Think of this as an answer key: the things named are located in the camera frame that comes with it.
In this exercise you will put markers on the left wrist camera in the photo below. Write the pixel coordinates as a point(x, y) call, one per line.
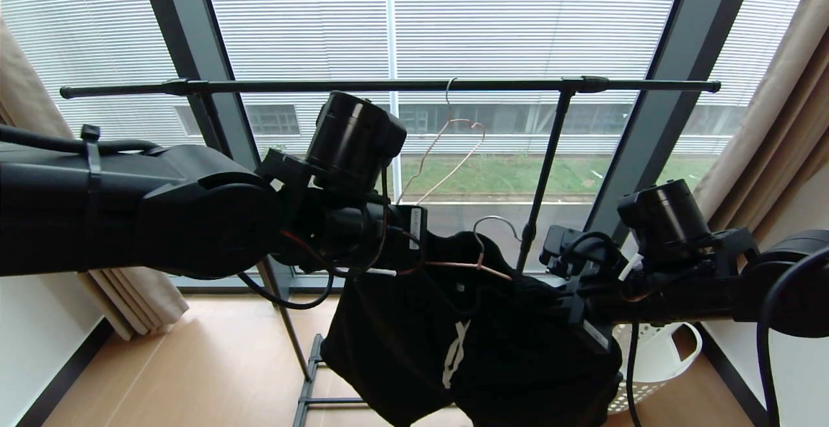
point(282, 168)

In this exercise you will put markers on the beige curtain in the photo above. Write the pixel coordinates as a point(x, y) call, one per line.
point(26, 90)
point(777, 122)

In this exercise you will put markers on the window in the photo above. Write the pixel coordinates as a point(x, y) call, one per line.
point(518, 25)

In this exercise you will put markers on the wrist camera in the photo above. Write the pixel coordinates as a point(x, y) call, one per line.
point(570, 252)
point(282, 168)

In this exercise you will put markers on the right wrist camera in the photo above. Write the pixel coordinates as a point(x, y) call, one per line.
point(570, 252)

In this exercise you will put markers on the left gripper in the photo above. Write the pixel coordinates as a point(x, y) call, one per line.
point(363, 232)

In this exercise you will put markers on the black clothes rack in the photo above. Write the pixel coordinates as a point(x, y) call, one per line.
point(388, 85)

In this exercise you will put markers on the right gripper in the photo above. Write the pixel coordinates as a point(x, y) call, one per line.
point(602, 304)

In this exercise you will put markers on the pink clothes hanger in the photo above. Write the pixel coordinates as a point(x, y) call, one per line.
point(479, 265)
point(453, 129)

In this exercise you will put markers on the white laundry basket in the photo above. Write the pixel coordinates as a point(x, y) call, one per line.
point(660, 362)

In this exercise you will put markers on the black shorts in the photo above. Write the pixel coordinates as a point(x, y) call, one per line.
point(518, 362)

